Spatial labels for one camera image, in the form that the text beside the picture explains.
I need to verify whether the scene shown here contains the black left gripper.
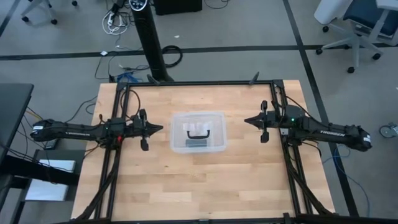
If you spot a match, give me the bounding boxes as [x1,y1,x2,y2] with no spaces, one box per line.
[124,108,164,152]

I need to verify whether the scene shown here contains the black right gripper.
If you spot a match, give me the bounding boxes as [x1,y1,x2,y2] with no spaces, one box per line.
[244,100,289,144]

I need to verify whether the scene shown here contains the clear plastic storage bin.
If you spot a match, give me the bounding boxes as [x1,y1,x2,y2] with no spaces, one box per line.
[169,111,228,155]

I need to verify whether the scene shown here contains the clear bin lid grey handle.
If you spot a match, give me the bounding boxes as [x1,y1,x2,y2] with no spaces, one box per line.
[170,111,226,153]

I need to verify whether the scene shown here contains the black floor case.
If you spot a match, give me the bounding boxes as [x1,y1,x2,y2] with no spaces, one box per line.
[154,0,203,16]

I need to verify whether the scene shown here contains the black desk beam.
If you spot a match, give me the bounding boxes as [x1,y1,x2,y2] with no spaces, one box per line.
[0,154,80,187]

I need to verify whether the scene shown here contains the grey caster wheel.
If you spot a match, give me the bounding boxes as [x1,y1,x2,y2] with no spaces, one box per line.
[379,123,398,139]

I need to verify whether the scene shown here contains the black desk top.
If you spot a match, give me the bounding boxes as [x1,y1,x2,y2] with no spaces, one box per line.
[0,83,34,162]

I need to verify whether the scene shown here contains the grey office chair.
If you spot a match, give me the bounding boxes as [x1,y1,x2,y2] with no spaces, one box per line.
[315,0,398,75]

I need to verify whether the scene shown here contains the grey chair base castors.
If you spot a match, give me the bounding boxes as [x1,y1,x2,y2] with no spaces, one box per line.
[21,0,78,26]

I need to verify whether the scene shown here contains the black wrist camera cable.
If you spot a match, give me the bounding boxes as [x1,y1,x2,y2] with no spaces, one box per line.
[119,89,141,121]
[281,95,312,119]

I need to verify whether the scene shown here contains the black table edge frame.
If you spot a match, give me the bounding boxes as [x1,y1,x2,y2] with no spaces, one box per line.
[71,79,336,224]

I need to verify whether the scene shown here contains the blue floor cable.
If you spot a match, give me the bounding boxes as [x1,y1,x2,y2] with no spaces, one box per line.
[322,144,371,218]
[116,72,144,83]

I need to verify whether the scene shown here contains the black coiled cable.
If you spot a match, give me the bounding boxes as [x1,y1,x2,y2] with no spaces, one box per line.
[161,45,183,68]

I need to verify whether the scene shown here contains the thin black floor cable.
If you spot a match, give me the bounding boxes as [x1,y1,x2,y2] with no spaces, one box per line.
[67,95,98,124]
[94,51,150,82]

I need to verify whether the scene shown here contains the white power strip cables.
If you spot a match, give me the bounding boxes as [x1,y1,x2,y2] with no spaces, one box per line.
[101,11,130,35]

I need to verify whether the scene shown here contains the yellow floor cable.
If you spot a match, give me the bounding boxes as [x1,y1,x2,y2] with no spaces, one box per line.
[26,108,44,121]

